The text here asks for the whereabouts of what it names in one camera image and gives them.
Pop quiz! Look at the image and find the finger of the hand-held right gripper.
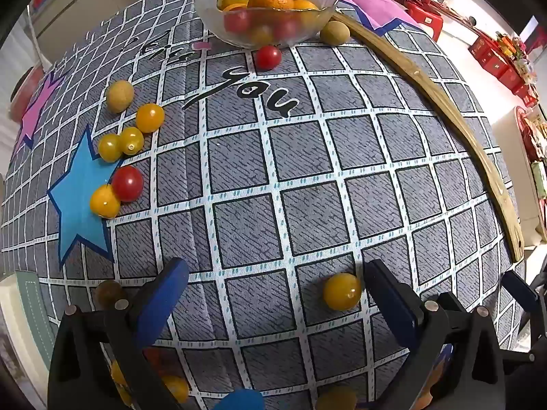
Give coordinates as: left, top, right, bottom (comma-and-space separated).
502, 265, 547, 364

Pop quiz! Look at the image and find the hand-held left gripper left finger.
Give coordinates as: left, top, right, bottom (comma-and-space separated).
49, 257, 190, 410

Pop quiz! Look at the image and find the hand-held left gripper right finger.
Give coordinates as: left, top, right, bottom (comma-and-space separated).
363, 259, 506, 410

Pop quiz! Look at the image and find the brown longan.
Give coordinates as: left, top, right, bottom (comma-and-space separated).
94, 279, 128, 311

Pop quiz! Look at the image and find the orange cherry tomato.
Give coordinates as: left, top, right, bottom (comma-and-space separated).
89, 184, 121, 219
110, 359, 128, 387

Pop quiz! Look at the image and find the olive-tan longan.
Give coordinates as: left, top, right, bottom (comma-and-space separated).
105, 80, 135, 114
315, 386, 358, 410
320, 20, 351, 46

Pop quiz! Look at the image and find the red cherry tomato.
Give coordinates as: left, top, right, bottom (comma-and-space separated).
255, 45, 283, 71
272, 17, 302, 40
111, 166, 145, 203
223, 10, 253, 35

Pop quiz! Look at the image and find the grey checked star-print cloth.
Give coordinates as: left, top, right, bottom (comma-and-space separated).
0, 0, 528, 410

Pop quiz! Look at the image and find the curved wooden strip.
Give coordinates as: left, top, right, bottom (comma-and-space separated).
331, 11, 525, 263

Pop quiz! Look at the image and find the stack of red gift boxes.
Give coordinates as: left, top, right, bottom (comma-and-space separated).
468, 30, 541, 107

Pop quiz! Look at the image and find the red plastic basin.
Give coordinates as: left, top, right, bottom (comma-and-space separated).
9, 66, 46, 122

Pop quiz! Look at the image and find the clear glass bowl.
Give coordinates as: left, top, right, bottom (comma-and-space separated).
195, 0, 340, 49

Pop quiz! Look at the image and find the white cabinet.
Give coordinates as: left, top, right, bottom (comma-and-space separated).
30, 0, 193, 52

